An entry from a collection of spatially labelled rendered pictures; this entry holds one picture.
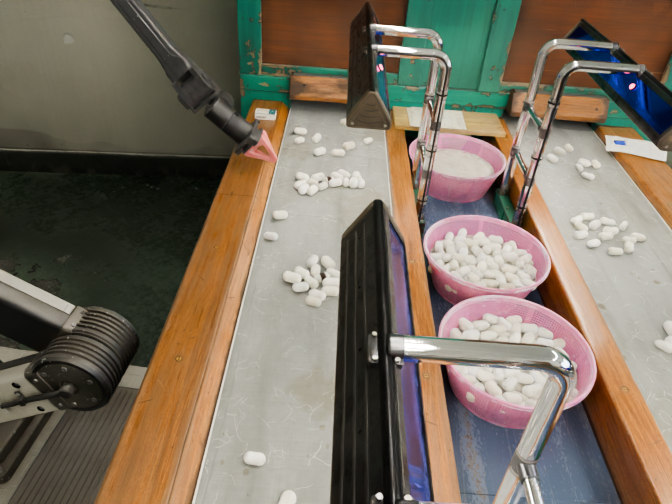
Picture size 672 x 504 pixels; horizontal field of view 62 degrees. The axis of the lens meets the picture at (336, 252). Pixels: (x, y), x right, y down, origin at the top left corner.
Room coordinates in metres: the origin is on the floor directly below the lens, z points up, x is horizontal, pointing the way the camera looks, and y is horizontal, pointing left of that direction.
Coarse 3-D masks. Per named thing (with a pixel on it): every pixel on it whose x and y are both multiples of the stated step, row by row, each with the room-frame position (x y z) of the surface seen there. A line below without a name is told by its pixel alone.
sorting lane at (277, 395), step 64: (320, 128) 1.57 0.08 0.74; (320, 192) 1.20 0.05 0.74; (384, 192) 1.22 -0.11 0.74; (256, 256) 0.92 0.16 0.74; (320, 256) 0.94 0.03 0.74; (256, 320) 0.73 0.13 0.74; (320, 320) 0.75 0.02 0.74; (256, 384) 0.59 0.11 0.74; (320, 384) 0.60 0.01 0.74; (256, 448) 0.47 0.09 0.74; (320, 448) 0.48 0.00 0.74
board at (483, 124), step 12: (396, 108) 1.68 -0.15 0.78; (396, 120) 1.59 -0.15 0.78; (408, 120) 1.60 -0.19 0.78; (468, 120) 1.63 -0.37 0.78; (480, 120) 1.64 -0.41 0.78; (492, 120) 1.65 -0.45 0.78; (444, 132) 1.55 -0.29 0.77; (456, 132) 1.55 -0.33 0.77; (468, 132) 1.56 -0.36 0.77; (480, 132) 1.56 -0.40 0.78; (492, 132) 1.56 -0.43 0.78; (504, 132) 1.57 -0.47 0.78
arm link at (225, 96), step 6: (204, 72) 1.27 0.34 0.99; (204, 78) 1.24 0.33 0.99; (210, 78) 1.27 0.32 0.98; (210, 84) 1.24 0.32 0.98; (216, 84) 1.27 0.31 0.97; (216, 90) 1.24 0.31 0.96; (210, 96) 1.24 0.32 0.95; (222, 96) 1.30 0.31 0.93; (228, 96) 1.32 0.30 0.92; (180, 102) 1.23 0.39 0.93; (204, 102) 1.23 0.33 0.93; (228, 102) 1.30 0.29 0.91; (186, 108) 1.23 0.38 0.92; (192, 108) 1.23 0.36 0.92; (198, 108) 1.23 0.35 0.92
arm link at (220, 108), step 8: (216, 96) 1.28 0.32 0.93; (208, 104) 1.24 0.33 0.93; (216, 104) 1.23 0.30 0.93; (224, 104) 1.25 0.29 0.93; (208, 112) 1.22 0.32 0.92; (216, 112) 1.22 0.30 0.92; (224, 112) 1.23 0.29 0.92; (232, 112) 1.24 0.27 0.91; (216, 120) 1.22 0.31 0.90; (224, 120) 1.22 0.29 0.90
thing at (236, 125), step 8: (232, 120) 1.23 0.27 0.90; (240, 120) 1.24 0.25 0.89; (256, 120) 1.29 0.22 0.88; (224, 128) 1.23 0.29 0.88; (232, 128) 1.22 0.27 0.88; (240, 128) 1.23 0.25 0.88; (248, 128) 1.24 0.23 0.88; (232, 136) 1.23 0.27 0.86; (240, 136) 1.22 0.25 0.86; (248, 136) 1.21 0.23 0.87; (240, 144) 1.21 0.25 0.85; (240, 152) 1.20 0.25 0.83
